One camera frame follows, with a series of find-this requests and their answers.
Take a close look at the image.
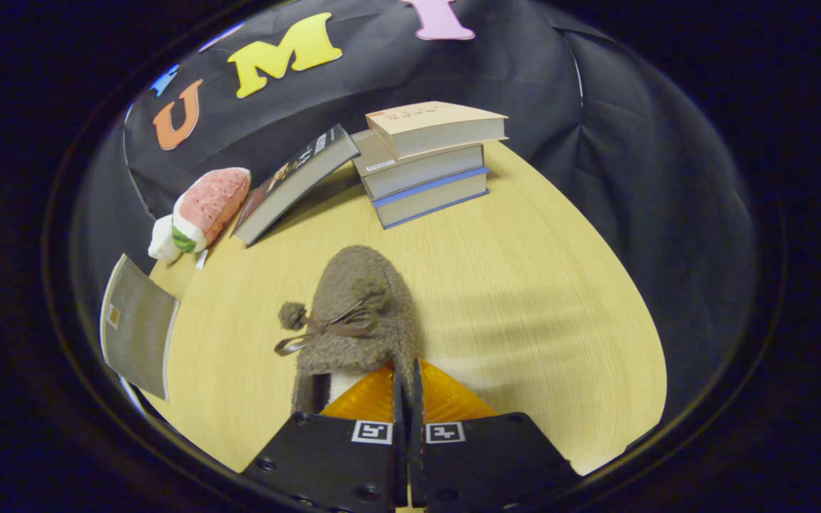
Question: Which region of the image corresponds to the watermelon slice plush toy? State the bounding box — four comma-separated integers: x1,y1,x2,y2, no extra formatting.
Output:
172,167,252,270

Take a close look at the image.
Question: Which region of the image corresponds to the white plush toy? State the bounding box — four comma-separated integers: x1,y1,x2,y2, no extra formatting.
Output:
148,214,183,263

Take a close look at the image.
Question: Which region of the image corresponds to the black cover book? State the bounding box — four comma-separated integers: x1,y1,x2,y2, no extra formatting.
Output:
231,123,360,247

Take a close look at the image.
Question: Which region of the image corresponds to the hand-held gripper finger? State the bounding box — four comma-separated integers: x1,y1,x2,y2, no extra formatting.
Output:
410,358,582,512
239,358,408,512

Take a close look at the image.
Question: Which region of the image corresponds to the beige storage box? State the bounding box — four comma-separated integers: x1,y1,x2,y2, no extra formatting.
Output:
100,254,180,402

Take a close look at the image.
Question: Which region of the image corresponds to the brown fuzzy shoe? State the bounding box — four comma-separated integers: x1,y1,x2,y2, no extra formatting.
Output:
274,245,422,415

